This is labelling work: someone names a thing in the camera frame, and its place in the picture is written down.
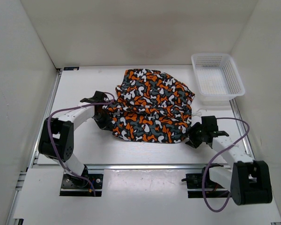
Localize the orange camouflage shorts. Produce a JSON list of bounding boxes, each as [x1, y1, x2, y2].
[[103, 68, 195, 144]]

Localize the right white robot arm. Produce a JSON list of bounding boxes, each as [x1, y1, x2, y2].
[[187, 116, 273, 205]]

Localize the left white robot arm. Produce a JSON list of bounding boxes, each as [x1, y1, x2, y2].
[[38, 91, 115, 188]]

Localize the white plastic basket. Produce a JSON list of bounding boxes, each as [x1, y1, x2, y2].
[[191, 53, 245, 107]]

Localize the dark label sticker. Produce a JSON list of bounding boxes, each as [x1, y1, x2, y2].
[[63, 67, 80, 71]]

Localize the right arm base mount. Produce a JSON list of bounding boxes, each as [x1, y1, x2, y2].
[[181, 164, 229, 198]]

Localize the aluminium front rail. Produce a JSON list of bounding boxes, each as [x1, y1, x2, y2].
[[30, 163, 235, 171]]

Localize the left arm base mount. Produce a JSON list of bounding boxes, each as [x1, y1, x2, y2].
[[59, 173, 104, 197]]

